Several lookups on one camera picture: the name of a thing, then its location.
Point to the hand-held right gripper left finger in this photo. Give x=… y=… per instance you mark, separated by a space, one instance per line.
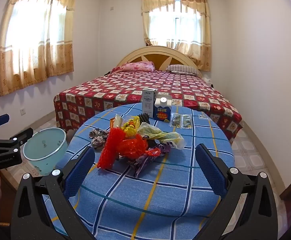
x=79 y=172

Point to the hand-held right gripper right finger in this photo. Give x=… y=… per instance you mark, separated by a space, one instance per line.
x=210 y=172

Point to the yellow plastic bag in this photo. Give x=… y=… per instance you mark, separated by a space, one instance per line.
x=130 y=127

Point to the grey patterned cloth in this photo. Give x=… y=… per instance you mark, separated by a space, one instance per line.
x=98 y=137

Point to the small clear packet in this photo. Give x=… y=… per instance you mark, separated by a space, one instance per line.
x=175 y=120
x=186 y=122

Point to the orange plastic bag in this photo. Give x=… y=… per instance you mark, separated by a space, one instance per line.
x=133 y=145

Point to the pale green plastic bag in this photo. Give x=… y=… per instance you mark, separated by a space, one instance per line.
x=160 y=136

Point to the blue plaid tablecloth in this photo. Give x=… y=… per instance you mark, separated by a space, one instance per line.
x=140 y=205

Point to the blue carton with white cap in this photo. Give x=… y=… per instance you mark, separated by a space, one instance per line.
x=161 y=115

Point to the wide beige window curtain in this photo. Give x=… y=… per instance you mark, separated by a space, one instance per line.
x=60 y=60

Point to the red patterned bedspread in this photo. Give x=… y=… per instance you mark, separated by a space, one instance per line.
x=105 y=92

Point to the white milk carton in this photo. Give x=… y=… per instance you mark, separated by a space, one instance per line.
x=148 y=105

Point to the striped pillow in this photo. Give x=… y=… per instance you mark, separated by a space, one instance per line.
x=183 y=68

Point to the narrow beige window curtain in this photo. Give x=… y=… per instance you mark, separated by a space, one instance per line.
x=198 y=52

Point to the pink floral pillow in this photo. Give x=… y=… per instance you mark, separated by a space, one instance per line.
x=138 y=66

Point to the cream wooden headboard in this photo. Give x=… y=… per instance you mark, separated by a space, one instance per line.
x=158 y=55

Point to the white wall socket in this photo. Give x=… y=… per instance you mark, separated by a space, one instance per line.
x=22 y=112

